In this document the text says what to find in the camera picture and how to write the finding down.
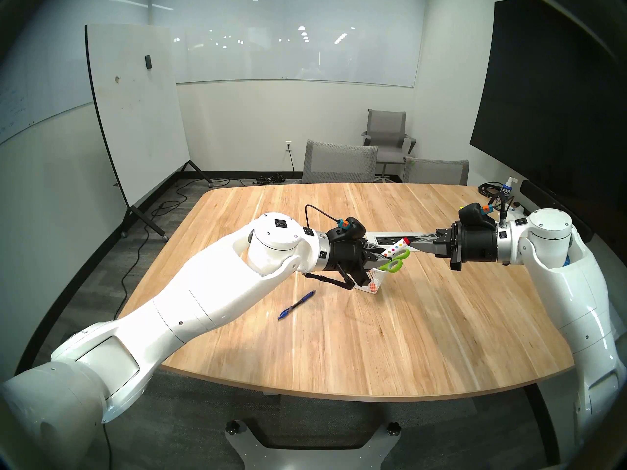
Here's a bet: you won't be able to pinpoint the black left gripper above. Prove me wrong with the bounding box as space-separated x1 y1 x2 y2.
327 238 387 288

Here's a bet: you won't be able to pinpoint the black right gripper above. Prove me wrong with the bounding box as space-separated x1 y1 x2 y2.
410 222 500 272

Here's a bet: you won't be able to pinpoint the green handled scissors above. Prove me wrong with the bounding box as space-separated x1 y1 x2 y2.
377 249 410 274

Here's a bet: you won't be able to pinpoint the red capped white marker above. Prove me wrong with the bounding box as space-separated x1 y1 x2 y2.
384 236 411 259

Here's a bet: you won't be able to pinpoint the white mesh pen holder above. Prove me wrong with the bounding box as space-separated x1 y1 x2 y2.
355 268 383 294

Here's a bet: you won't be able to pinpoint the blue ballpoint pen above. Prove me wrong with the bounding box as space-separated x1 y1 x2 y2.
277 290 316 320

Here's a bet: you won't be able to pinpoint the silver table outlet box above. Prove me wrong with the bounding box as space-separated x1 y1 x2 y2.
373 232 427 244

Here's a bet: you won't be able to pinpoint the gray mesh office chair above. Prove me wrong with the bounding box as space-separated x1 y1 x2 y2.
402 157 470 186
302 140 379 184

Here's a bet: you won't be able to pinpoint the black video sound bar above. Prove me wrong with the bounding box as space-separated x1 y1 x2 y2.
520 179 594 244

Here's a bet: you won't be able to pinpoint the gray office chair with armrests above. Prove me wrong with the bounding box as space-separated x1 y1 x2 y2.
362 109 417 181

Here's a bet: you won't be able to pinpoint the rolling white whiteboard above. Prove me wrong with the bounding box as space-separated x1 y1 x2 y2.
85 24 214 242

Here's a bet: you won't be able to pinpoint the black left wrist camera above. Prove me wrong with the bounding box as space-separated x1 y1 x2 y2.
336 217 367 240

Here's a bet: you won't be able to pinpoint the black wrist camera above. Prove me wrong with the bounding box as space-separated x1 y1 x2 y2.
336 217 367 240
458 202 495 230

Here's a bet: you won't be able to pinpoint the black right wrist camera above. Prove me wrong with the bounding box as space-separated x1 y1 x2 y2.
458 202 495 230

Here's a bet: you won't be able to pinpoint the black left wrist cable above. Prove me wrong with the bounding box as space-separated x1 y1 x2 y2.
305 204 343 225

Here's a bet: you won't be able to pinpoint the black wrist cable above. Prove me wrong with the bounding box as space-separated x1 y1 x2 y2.
305 204 343 225
492 192 515 227

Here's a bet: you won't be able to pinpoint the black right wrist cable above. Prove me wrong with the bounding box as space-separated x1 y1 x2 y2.
492 192 515 227

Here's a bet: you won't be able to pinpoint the large black wall screen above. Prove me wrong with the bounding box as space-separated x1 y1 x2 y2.
469 0 627 235

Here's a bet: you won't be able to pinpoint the wide glass wall board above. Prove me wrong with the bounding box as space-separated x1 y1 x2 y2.
149 0 427 88

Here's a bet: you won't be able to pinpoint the long black floor cable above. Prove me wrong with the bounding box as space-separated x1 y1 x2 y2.
102 178 216 470

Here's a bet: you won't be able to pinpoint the side wall whiteboard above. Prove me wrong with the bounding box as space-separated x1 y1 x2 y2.
0 33 96 144

